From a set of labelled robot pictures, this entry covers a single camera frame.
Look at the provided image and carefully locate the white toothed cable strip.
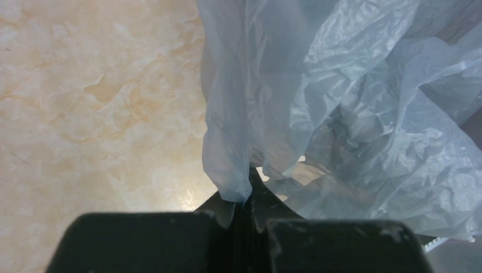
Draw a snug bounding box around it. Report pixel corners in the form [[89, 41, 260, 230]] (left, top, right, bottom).
[[422, 237, 448, 253]]

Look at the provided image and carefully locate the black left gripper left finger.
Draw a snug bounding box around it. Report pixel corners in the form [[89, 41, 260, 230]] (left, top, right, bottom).
[[47, 193, 236, 272]]

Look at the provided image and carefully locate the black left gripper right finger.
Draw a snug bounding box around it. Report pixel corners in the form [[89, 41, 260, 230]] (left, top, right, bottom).
[[243, 168, 432, 272]]

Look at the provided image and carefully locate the light blue plastic trash bag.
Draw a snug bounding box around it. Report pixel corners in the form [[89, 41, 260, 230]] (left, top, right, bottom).
[[197, 1, 481, 240]]

